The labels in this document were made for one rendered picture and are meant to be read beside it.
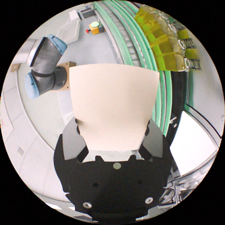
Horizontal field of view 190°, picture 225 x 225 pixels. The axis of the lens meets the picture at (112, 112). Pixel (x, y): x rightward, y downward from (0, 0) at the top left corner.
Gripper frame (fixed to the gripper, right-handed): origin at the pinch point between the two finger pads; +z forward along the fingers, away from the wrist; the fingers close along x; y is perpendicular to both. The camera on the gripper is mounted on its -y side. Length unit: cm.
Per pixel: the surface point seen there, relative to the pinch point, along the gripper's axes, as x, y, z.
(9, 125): -338, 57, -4
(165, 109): 31.0, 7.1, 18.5
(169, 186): 59, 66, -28
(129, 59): 5.5, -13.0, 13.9
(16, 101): -359, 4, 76
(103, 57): -5.1, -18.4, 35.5
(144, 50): 11.1, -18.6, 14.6
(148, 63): 13.0, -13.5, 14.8
